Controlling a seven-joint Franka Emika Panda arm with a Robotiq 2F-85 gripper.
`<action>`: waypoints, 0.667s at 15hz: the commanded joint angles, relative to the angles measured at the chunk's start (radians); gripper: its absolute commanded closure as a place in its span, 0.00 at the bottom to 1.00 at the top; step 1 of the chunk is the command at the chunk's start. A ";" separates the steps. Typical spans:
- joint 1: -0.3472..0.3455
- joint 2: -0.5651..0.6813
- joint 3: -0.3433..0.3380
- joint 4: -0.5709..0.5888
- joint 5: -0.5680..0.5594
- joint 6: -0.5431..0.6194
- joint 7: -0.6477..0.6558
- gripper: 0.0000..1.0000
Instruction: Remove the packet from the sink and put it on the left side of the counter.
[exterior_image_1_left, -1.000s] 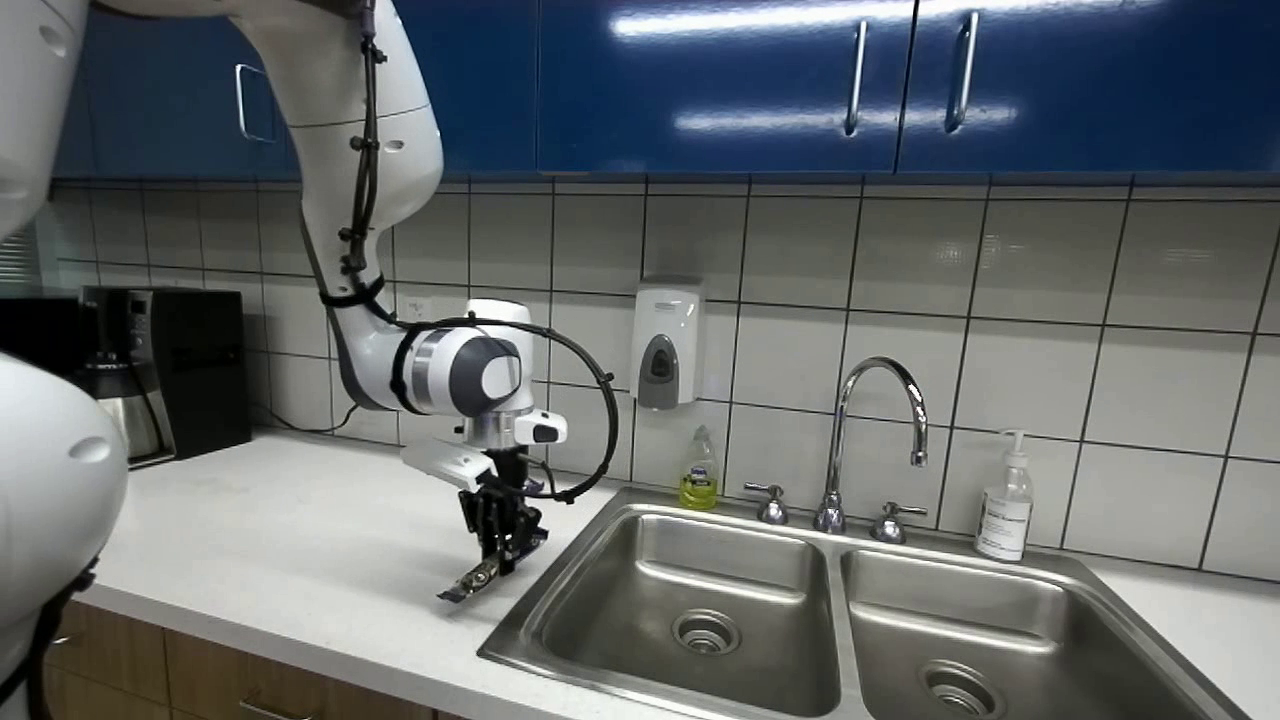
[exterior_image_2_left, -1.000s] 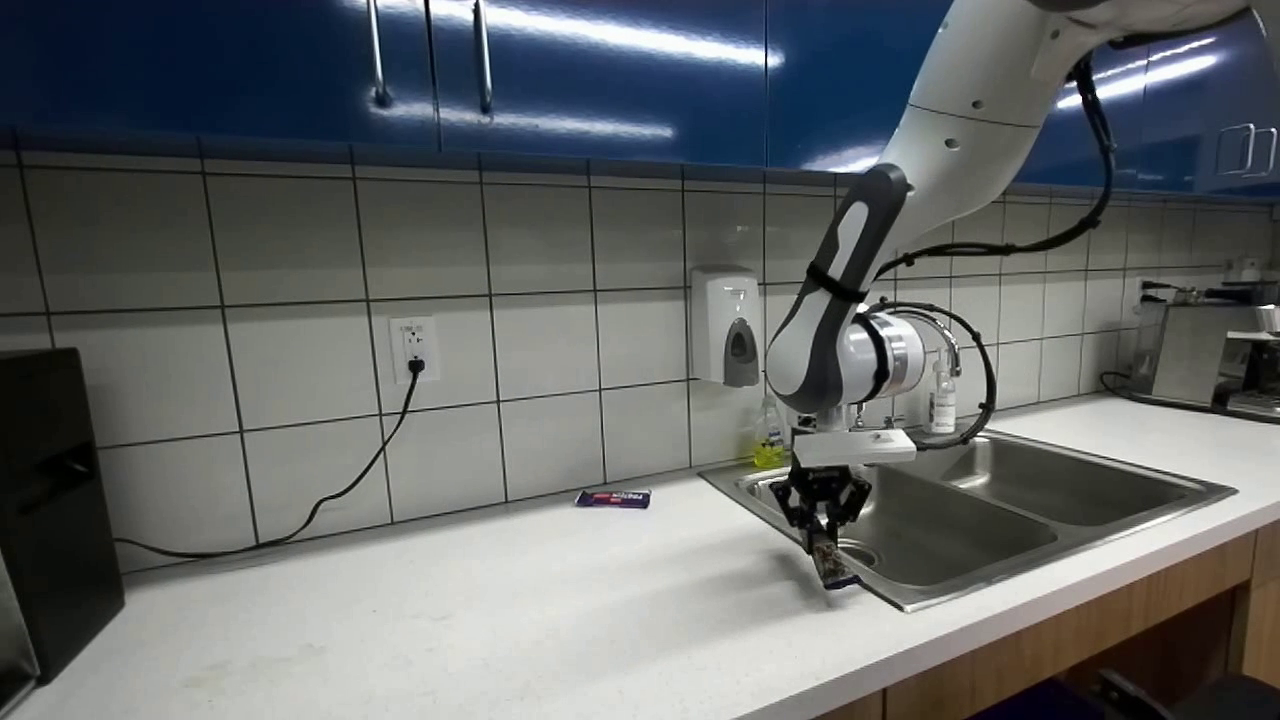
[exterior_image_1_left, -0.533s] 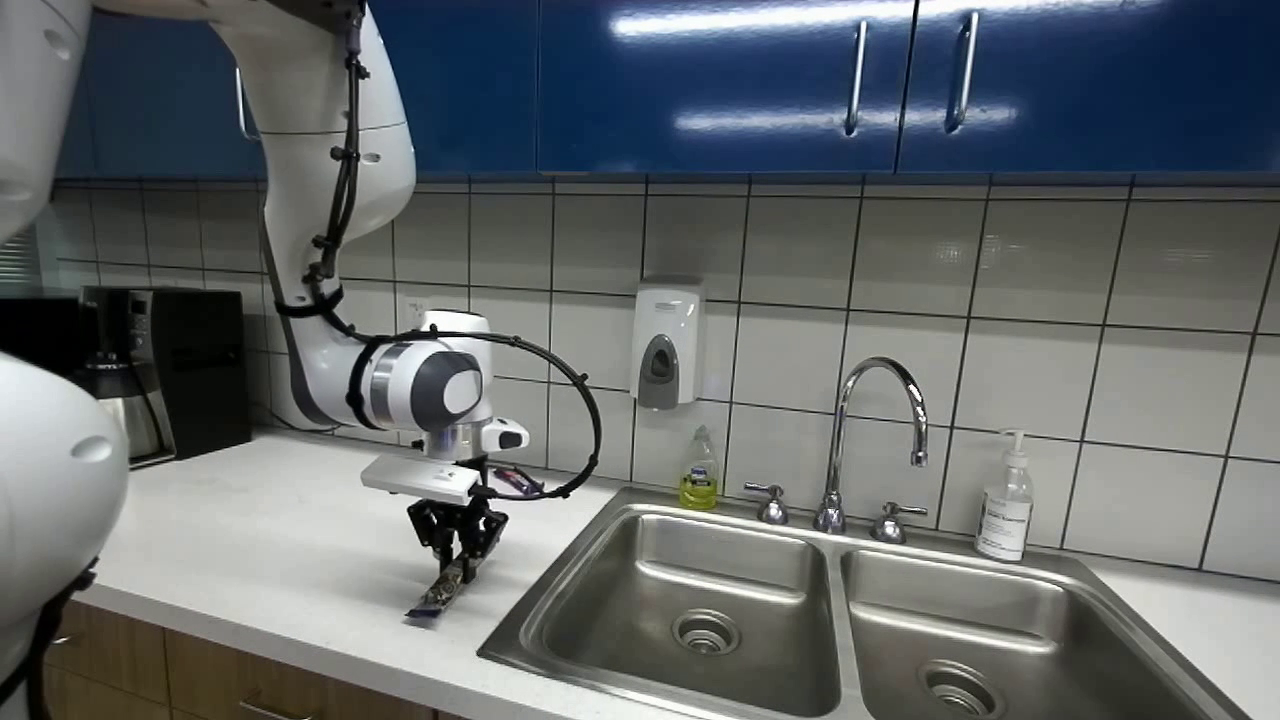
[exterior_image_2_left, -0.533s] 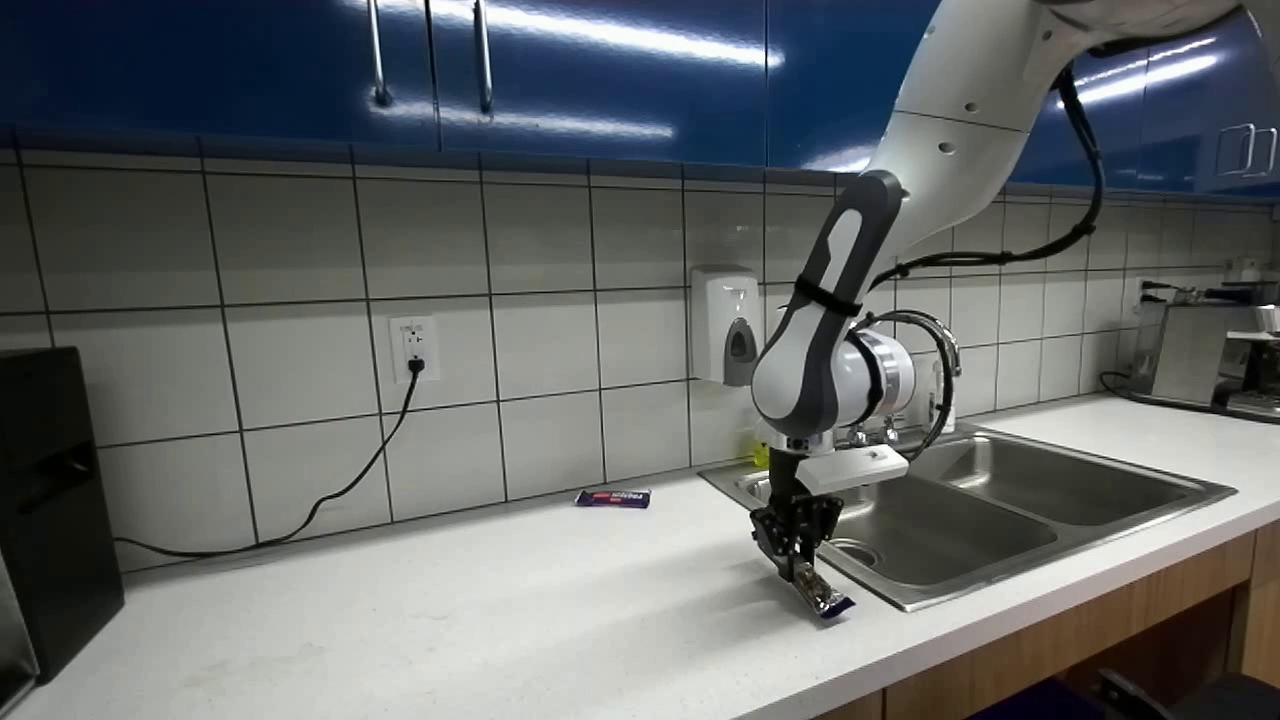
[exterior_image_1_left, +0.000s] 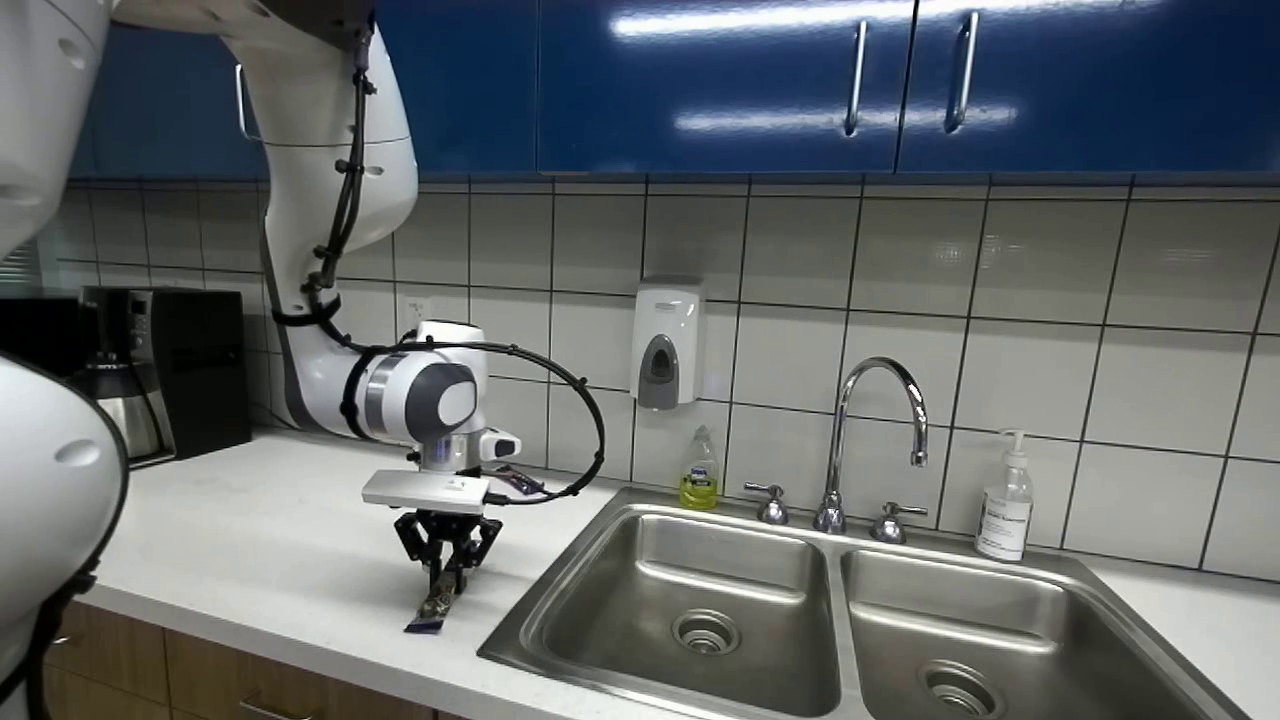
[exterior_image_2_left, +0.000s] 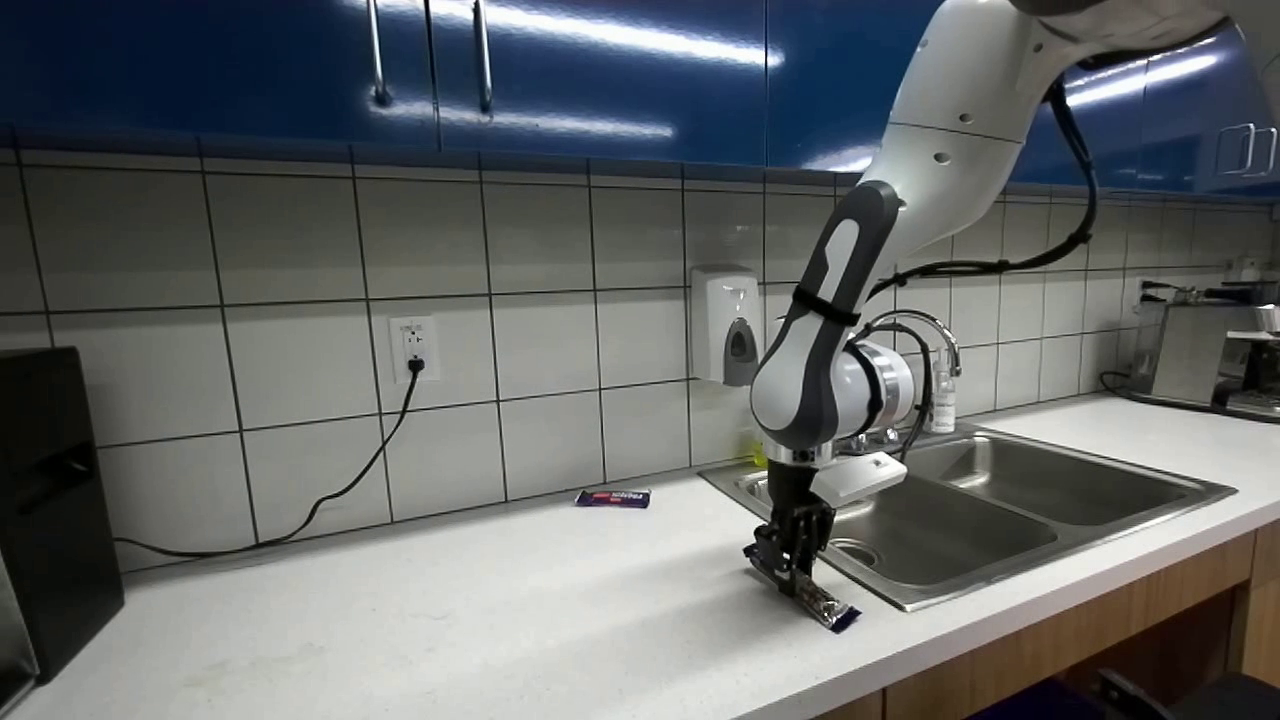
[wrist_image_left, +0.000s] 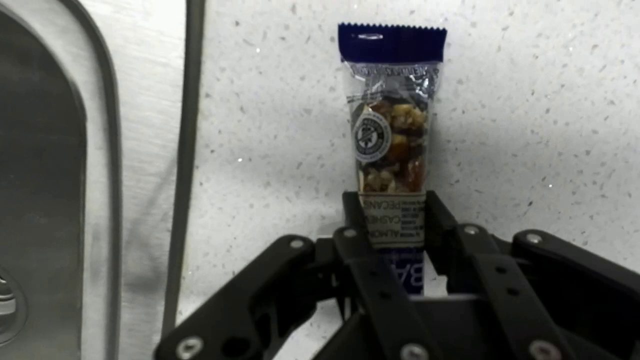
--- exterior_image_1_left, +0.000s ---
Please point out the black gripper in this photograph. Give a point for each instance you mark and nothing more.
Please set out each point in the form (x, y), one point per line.
(448, 531)

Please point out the small dark snack packet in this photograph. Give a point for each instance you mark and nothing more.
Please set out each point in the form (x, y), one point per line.
(430, 618)

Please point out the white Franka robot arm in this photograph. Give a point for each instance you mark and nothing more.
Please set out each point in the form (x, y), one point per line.
(320, 162)

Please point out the round sink drain strainer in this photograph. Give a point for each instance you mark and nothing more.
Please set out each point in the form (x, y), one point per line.
(705, 632)
(961, 690)

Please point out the stainless steel double sink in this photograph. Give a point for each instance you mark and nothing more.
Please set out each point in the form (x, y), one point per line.
(744, 584)

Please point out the yellow dish soap bottle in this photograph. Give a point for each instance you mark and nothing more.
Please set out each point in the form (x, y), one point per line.
(697, 482)

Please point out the wooden base cabinet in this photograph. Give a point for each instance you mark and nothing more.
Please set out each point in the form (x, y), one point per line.
(200, 672)

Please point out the black coffee maker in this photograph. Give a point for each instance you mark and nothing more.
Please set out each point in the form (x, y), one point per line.
(200, 373)

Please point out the chrome gooseneck faucet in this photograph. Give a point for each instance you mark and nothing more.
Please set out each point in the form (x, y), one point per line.
(836, 464)

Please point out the black box appliance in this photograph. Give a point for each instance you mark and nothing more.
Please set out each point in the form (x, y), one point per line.
(40, 326)

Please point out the clear pump soap bottle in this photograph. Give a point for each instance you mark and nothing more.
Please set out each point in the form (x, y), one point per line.
(1007, 522)

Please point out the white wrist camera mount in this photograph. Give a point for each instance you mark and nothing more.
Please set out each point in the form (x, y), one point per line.
(423, 490)

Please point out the white wall soap dispenser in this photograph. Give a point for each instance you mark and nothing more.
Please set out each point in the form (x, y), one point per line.
(666, 340)

